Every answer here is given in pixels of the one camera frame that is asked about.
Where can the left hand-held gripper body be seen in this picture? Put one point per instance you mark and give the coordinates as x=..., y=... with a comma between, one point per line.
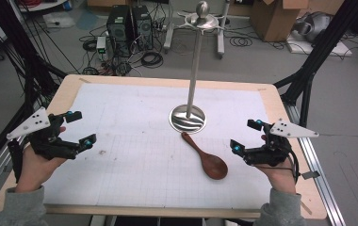
x=39, y=124

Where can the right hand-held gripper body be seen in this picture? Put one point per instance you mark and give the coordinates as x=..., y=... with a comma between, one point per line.
x=277, y=150

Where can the brown wooden spoon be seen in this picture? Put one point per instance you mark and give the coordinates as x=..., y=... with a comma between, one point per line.
x=213, y=164

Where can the silver metal utensil stand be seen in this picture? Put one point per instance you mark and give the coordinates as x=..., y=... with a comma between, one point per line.
x=188, y=121

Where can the person's right hand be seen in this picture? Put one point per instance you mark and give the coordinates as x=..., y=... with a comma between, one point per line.
x=279, y=177

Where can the person's left hand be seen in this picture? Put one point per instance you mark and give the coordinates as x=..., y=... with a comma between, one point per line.
x=35, y=171

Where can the grey tape tag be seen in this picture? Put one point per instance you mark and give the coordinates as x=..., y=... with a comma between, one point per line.
x=310, y=175

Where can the small grey power box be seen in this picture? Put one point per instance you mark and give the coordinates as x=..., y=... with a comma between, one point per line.
x=101, y=47

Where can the white stand leg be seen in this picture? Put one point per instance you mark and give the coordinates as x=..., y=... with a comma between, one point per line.
x=168, y=36
x=221, y=40

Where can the black computer tower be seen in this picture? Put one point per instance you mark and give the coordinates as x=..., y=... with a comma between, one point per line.
x=142, y=26
x=118, y=29

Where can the large cardboard box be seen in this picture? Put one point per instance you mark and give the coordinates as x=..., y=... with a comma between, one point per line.
x=277, y=19

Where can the white foam board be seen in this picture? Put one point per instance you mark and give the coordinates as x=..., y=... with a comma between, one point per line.
x=334, y=50

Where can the grey bag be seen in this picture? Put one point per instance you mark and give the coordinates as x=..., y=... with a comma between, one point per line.
x=313, y=26

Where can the brown wooden cabinet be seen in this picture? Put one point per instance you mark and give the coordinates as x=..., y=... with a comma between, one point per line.
x=105, y=2

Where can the black metal frame strut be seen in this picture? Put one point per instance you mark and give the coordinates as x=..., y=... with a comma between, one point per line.
x=13, y=40
x=321, y=47

